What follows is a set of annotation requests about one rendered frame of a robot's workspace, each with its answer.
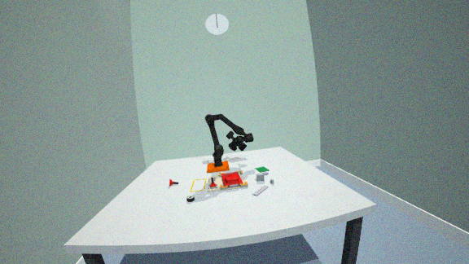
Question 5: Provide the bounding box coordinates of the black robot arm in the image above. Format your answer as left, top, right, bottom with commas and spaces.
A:
205, 114, 254, 167

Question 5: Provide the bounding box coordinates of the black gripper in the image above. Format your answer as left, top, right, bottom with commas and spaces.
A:
226, 131, 247, 151

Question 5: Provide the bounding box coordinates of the grey flat bar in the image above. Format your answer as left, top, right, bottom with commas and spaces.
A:
252, 186, 268, 196

